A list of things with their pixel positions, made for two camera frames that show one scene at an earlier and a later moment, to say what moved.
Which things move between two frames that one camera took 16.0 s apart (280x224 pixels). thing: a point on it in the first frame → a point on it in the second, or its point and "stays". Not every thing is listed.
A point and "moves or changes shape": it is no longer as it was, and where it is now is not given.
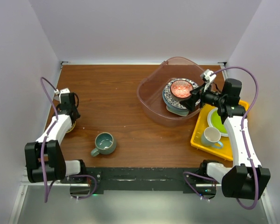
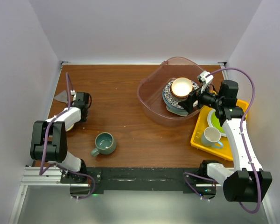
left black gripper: x=78 y=115 → x=83 y=120
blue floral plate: x=171 y=101 moves or changes shape
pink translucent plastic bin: x=150 y=90 stays
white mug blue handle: x=211 y=136 stays
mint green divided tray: x=181 y=112 stays
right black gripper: x=190 y=102 stays
